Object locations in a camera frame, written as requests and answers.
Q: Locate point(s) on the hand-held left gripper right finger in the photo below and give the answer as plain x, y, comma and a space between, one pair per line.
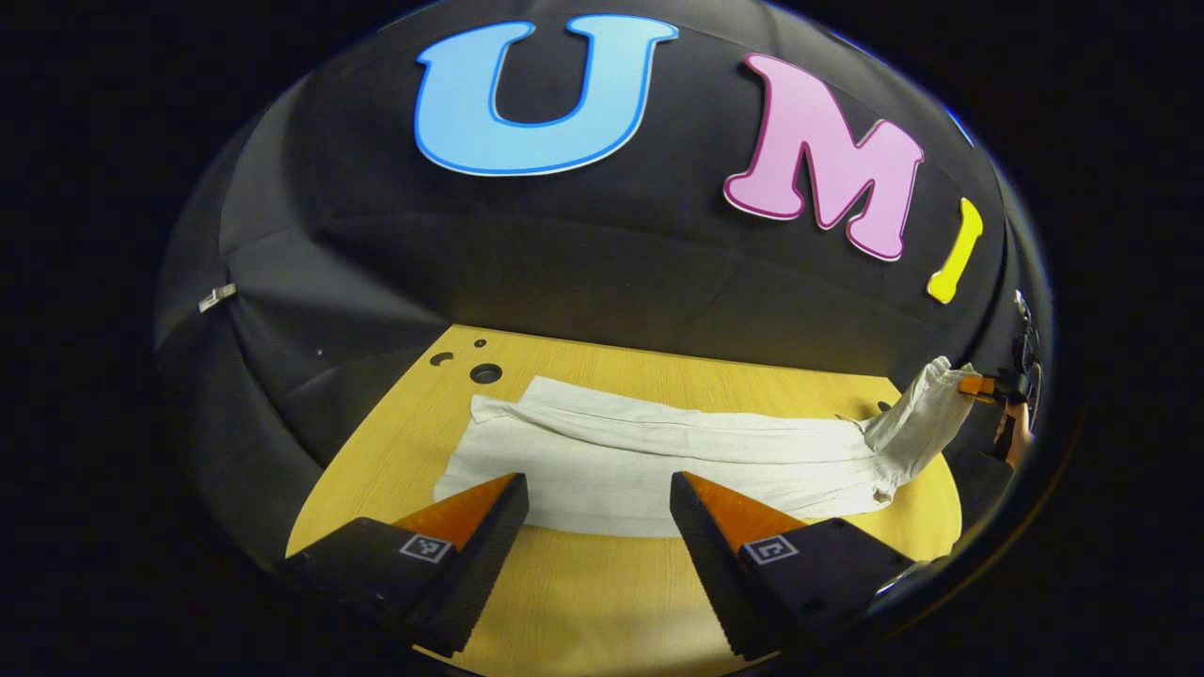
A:
705, 555

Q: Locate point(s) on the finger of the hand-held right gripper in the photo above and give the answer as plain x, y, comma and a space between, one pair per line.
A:
976, 385

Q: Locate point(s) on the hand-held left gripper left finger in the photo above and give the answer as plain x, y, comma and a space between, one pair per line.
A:
489, 555

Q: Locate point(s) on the white jeans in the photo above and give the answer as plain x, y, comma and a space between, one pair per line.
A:
658, 461

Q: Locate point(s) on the black backdrop cloth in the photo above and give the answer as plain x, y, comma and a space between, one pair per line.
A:
564, 254

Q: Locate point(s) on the white cloth clip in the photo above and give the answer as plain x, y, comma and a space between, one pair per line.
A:
217, 298

